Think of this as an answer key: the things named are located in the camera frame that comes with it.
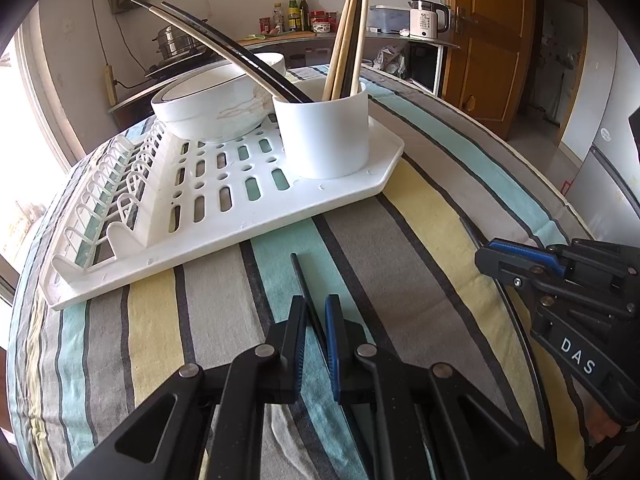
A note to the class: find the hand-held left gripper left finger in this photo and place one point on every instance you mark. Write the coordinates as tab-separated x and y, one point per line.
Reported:
297	360

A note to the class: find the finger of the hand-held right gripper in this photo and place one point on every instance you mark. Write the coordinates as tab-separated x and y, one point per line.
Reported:
525	254
505	267

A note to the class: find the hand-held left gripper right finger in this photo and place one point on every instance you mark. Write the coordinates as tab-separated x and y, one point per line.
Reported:
332	360

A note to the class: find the black chopstick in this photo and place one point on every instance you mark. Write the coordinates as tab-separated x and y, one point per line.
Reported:
470	230
302	280
220	45
250	53
354	40

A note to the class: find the white utensil cup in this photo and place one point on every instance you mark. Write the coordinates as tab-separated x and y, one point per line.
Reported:
325	135

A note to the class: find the person's right hand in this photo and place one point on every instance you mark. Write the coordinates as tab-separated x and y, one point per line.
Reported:
605	425

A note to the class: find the grey refrigerator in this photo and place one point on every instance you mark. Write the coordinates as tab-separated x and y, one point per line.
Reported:
607	175

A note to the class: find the striped tablecloth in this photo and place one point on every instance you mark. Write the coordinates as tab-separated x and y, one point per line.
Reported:
425	185

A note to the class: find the white plastic dish rack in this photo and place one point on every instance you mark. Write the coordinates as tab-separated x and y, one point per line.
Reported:
225	185

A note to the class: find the wooden door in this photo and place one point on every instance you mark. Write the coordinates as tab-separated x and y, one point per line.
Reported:
490	50

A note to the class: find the crumpled plastic bag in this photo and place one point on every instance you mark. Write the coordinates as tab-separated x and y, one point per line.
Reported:
390	57

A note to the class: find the white electric kettle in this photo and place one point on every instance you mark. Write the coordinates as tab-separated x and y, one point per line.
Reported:
425	22

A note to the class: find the clear plastic container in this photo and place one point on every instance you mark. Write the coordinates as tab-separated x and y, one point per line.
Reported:
392	20

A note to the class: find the light wooden chopstick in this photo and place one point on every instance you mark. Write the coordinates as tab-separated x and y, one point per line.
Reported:
360	40
346	40
338	40

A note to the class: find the large white bowl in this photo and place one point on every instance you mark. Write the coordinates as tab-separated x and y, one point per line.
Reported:
210	105

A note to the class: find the small white bowl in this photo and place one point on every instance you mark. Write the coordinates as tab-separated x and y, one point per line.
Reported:
272	62

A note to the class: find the floral white jar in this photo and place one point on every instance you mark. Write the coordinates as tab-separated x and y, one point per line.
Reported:
321	26

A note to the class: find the black induction cooker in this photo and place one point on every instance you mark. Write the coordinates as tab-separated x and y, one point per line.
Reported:
180	65

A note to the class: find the dark sauce bottle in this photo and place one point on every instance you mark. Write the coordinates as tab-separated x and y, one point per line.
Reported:
304	15

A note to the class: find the wooden cutting board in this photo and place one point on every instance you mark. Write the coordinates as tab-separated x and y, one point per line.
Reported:
280	36

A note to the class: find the green bottle yellow label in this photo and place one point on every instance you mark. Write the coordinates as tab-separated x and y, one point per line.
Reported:
293	15

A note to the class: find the yellow power strip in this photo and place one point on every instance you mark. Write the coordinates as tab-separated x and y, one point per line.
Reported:
109	87

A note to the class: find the red spice jar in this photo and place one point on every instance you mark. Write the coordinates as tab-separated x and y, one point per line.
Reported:
264	26

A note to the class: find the clear sauce bottle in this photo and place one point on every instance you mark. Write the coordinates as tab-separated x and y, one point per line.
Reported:
278	20

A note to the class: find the stainless steamer pot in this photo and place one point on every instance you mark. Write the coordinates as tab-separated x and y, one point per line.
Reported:
175	42

